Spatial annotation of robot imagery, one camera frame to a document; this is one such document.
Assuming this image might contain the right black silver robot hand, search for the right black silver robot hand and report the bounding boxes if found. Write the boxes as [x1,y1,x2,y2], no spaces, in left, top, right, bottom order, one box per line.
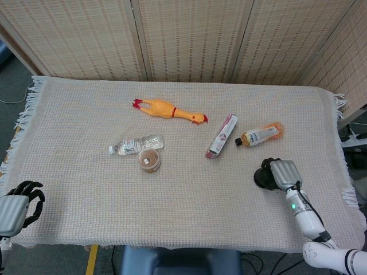
[259,158,303,192]

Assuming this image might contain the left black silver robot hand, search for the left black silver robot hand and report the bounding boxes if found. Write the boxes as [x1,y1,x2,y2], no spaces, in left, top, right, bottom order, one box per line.
[0,180,46,237]

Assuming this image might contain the orange drink bottle black cap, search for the orange drink bottle black cap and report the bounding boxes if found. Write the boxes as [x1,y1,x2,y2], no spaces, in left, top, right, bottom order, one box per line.
[235,121,286,148]

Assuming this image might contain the pink white toothpaste box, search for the pink white toothpaste box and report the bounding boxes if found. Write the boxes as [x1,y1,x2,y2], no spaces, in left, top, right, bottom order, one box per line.
[205,113,239,159]

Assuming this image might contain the black white equipment stand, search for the black white equipment stand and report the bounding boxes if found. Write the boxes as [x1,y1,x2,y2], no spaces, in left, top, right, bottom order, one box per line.
[339,122,367,154]

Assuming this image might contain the yellow floor tape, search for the yellow floor tape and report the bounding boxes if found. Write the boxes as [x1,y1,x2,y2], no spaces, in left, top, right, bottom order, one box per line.
[85,245,99,275]

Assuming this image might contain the beige woven fringed tablecloth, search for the beige woven fringed tablecloth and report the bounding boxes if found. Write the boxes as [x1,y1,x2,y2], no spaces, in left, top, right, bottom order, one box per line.
[0,75,365,254]

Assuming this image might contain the clear jar brown contents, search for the clear jar brown contents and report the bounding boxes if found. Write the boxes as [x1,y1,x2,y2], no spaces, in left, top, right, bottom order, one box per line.
[137,148,162,175]

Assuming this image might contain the yellow rubber chicken toy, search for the yellow rubber chicken toy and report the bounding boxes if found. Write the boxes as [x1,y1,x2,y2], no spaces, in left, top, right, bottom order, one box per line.
[132,98,209,126]

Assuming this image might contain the clear plastic water bottle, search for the clear plastic water bottle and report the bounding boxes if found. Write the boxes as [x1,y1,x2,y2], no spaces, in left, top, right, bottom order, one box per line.
[108,134,165,156]

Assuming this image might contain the woven bamboo folding screen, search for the woven bamboo folding screen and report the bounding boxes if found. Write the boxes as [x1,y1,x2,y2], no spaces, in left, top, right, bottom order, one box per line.
[0,0,367,123]

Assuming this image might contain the white floor cable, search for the white floor cable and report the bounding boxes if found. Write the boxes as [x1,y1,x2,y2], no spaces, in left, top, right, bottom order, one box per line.
[0,85,32,104]

